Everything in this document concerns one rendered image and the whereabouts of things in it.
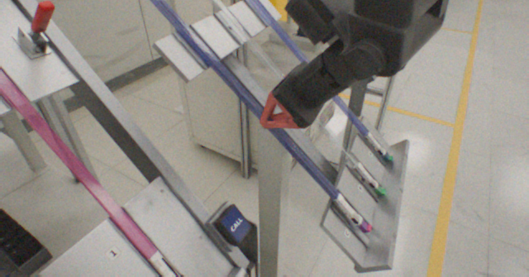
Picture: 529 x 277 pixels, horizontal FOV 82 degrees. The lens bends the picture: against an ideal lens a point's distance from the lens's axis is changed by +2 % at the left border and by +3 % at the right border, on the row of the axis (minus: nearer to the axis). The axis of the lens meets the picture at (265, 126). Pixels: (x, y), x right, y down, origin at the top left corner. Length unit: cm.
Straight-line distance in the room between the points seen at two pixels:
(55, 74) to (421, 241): 145
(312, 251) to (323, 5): 119
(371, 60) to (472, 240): 145
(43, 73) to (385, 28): 44
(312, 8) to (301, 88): 10
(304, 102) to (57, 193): 69
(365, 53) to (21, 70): 43
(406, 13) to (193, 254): 42
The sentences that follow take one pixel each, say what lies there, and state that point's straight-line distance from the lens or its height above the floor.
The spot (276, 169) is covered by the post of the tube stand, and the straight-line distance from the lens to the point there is 67.
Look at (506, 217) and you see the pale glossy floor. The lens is 188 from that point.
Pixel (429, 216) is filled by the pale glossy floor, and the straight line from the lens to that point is 169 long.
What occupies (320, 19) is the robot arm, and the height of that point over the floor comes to 109.
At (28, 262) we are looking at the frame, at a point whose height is 65.
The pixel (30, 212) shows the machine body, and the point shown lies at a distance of 91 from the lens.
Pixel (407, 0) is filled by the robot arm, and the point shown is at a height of 114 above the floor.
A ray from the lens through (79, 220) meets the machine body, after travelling 83.
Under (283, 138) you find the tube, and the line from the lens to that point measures 48.
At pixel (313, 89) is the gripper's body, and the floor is 100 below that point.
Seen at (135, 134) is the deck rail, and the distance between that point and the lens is 49.
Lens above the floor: 119
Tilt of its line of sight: 36 degrees down
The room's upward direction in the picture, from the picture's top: straight up
